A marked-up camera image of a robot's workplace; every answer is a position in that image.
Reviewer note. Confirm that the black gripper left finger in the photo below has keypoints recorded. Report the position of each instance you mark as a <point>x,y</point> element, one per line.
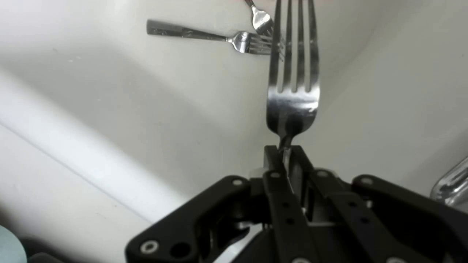
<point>224,219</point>

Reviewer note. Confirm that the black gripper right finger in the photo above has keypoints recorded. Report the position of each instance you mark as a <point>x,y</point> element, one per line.
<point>390,224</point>

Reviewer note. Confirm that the silver metal fork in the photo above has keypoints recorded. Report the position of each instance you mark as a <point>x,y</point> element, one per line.
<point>293,107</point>

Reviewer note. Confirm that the chrome faucet spout with base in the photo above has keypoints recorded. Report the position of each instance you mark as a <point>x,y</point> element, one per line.
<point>454,183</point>

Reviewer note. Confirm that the silver fork in sink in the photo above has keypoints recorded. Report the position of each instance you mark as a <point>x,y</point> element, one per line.
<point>195,32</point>

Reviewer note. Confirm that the white ceramic sink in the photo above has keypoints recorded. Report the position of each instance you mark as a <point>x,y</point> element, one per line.
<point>147,107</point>

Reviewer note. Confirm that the silver utensil in sink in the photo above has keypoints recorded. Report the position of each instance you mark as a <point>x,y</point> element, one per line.
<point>261,19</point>

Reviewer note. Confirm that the teal plastic cup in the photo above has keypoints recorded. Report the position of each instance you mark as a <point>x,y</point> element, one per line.
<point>11,245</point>

